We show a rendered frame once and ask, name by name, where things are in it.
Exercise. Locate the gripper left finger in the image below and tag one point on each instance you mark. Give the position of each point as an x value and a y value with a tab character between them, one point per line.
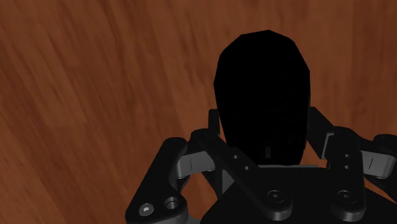
161	173

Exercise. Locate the black egg-shaped object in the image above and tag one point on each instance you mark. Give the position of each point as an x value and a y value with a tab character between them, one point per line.
263	93

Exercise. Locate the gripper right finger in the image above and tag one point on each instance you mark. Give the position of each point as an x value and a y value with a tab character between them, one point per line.
347	173

